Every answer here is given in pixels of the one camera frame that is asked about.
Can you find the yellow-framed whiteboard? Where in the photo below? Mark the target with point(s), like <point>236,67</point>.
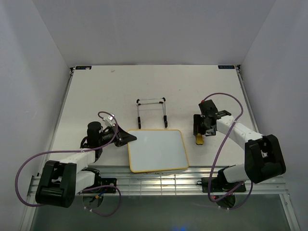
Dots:
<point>157,150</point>

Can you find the blue label right corner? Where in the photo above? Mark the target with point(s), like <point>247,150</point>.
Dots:
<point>226,67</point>

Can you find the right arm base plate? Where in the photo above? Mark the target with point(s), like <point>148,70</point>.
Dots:
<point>217,187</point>

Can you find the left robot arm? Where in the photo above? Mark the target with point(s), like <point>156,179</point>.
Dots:
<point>61,180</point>

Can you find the blue label left corner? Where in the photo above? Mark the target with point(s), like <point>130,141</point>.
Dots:
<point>83,67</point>

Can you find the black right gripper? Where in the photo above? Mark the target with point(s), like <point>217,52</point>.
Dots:
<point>197,119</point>

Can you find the blue label corner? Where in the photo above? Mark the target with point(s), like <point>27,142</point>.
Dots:
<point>226,67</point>
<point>83,67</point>

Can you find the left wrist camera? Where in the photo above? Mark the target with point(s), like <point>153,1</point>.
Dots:
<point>109,120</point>

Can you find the yellow bone-shaped eraser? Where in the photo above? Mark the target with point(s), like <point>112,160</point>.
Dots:
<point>199,139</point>

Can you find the aluminium table frame rail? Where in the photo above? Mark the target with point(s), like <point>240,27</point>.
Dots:
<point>180,93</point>

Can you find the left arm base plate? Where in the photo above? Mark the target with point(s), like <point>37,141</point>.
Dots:
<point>102,185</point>

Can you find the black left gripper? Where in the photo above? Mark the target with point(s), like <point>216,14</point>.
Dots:
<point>122,137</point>

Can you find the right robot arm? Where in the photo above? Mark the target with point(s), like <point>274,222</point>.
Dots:
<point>263,158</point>

